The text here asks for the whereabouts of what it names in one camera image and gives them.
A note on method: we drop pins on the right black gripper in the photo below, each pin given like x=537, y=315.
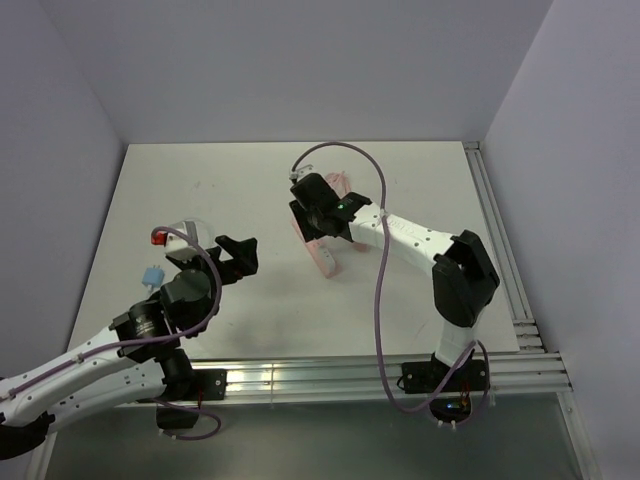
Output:
x=308, y=232

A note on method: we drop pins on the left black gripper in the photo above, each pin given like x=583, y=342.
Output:
x=245, y=260

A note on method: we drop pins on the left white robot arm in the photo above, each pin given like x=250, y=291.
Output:
x=138, y=356

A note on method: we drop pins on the blue plug adapter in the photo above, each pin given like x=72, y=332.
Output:
x=153, y=277

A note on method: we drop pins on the pink power strip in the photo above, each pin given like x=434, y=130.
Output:
x=319, y=252

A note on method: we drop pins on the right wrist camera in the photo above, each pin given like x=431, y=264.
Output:
x=300, y=172

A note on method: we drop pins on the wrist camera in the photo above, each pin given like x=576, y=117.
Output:
x=176, y=248
x=300, y=172

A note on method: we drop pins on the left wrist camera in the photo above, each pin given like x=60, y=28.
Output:
x=176, y=248

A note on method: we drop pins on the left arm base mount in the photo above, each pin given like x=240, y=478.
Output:
x=179, y=414

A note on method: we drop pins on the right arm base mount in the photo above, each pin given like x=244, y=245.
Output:
x=423, y=377

